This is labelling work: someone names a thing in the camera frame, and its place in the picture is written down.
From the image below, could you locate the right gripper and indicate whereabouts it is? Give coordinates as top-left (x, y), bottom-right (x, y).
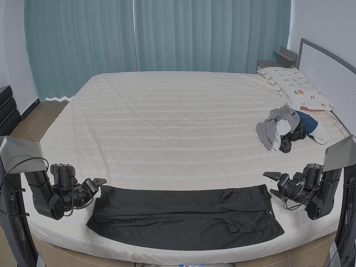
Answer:
top-left (263, 171), bottom-right (305, 203)

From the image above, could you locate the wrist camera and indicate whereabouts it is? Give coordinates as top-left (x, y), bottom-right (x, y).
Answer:
top-left (84, 178), bottom-right (98, 195)
top-left (278, 174), bottom-right (291, 190)

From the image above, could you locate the black chest of drawers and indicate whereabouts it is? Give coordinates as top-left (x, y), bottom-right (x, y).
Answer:
top-left (0, 85), bottom-right (21, 137)

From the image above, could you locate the grey bedside table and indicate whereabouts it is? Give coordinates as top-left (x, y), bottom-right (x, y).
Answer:
top-left (257, 47), bottom-right (297, 70)

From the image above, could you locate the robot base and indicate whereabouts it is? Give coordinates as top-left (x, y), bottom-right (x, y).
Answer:
top-left (139, 263), bottom-right (234, 267)

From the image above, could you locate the bed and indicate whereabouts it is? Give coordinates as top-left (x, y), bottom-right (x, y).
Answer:
top-left (21, 38), bottom-right (356, 265)

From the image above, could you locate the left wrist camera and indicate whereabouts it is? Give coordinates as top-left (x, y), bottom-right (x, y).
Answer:
top-left (84, 178), bottom-right (98, 195)

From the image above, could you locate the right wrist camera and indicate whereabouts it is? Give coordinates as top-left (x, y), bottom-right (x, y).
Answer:
top-left (278, 174), bottom-right (291, 190)

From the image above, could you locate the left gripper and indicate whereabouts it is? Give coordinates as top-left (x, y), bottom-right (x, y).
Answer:
top-left (65, 178), bottom-right (108, 208)

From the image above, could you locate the blue-green curtain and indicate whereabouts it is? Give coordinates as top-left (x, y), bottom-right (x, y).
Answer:
top-left (24, 0), bottom-right (138, 101)
top-left (133, 0), bottom-right (291, 73)

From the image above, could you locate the white printed pillow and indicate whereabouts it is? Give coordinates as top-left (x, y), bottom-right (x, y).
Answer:
top-left (256, 66), bottom-right (334, 111)

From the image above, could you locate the pile of clothes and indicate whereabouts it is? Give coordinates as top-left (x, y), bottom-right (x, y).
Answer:
top-left (255, 105), bottom-right (329, 153)

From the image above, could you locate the black T-shirt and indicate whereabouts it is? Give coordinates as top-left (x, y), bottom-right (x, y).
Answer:
top-left (86, 185), bottom-right (285, 245)

